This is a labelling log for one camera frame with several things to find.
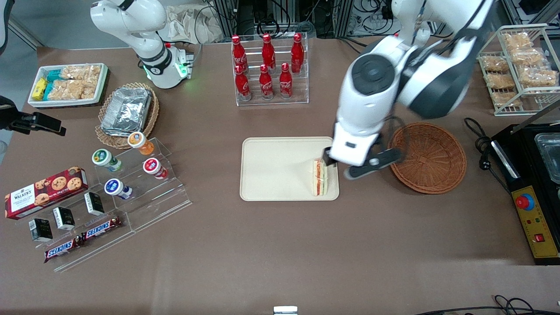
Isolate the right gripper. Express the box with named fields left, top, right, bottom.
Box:
left=0, top=95, right=67, bottom=136

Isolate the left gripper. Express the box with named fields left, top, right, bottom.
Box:
left=323, top=123, right=382, bottom=168

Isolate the triangular sandwich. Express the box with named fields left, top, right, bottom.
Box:
left=312, top=158, right=329, bottom=197

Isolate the beige plastic tray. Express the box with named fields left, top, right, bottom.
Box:
left=240, top=136, right=340, bottom=202

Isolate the round brown wicker basket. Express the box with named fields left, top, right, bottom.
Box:
left=387, top=122, right=467, bottom=194

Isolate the flat light wicker basket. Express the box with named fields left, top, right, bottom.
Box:
left=95, top=82, right=160, bottom=150

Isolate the yellow snack packet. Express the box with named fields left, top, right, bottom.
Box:
left=31, top=78, right=48, bottom=102

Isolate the clear puffed rice snack bag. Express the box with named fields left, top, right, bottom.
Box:
left=60, top=66, right=102, bottom=83
left=49, top=79, right=98, bottom=101

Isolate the green lid yogurt cup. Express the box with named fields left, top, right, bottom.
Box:
left=91, top=149, right=123, bottom=172

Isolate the white rectangular snack bin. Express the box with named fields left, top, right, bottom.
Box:
left=28, top=63, right=109, bottom=109

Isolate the red Walkers cookie box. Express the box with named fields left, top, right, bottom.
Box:
left=4, top=166, right=89, bottom=220

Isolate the clear acrylic bottle rack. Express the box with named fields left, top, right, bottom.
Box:
left=231, top=31, right=309, bottom=107

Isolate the stack of foil trays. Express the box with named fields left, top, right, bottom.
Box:
left=101, top=87, right=153, bottom=135

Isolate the red cola bottle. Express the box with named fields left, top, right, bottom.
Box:
left=259, top=64, right=275, bottom=101
left=262, top=33, right=277, bottom=73
left=291, top=33, right=305, bottom=74
left=279, top=63, right=294, bottom=99
left=235, top=65, right=252, bottom=102
left=231, top=35, right=248, bottom=73

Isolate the small black box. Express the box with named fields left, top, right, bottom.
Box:
left=29, top=218, right=53, bottom=243
left=84, top=192, right=105, bottom=216
left=52, top=206, right=76, bottom=231

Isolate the orange lid yogurt cup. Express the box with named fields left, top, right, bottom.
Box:
left=127, top=132, right=155, bottom=156

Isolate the blue lid yogurt cup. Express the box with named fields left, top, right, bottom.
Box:
left=104, top=178, right=133, bottom=200

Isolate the red lid yogurt cup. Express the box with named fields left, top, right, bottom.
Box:
left=143, top=158, right=168, bottom=180

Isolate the Snickers chocolate bar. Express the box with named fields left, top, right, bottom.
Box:
left=81, top=217, right=123, bottom=242
left=44, top=238, right=84, bottom=263

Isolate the clear acrylic stepped snack stand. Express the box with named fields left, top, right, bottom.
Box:
left=12, top=188, right=137, bottom=273

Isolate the clear acrylic stepped yogurt stand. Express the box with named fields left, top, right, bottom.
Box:
left=90, top=138, right=193, bottom=233

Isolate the beige crumpled cloth bag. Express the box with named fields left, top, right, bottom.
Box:
left=160, top=4, right=224, bottom=44

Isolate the clear bag of fried snacks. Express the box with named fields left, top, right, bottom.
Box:
left=486, top=72, right=516, bottom=91
left=518, top=66, right=559, bottom=88
left=510, top=47, right=548, bottom=67
left=502, top=33, right=534, bottom=50
left=481, top=56, right=511, bottom=73
left=492, top=91, right=522, bottom=108

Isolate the black sealing machine yellow panel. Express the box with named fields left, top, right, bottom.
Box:
left=491, top=104, right=560, bottom=266

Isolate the clear plastic container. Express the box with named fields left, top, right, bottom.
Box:
left=534, top=133, right=560, bottom=185

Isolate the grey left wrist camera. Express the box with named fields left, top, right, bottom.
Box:
left=344, top=148, right=404, bottom=180

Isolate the black aluminium frame with cables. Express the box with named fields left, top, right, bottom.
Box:
left=209, top=0, right=394, bottom=39

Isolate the black power cable with plug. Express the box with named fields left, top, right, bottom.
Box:
left=464, top=117, right=513, bottom=194

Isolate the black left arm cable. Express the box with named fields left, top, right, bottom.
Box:
left=380, top=0, right=496, bottom=154

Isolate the white wire rack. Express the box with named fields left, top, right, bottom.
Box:
left=476, top=24, right=560, bottom=117

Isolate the black cable on floor edge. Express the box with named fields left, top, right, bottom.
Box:
left=413, top=295, right=560, bottom=315

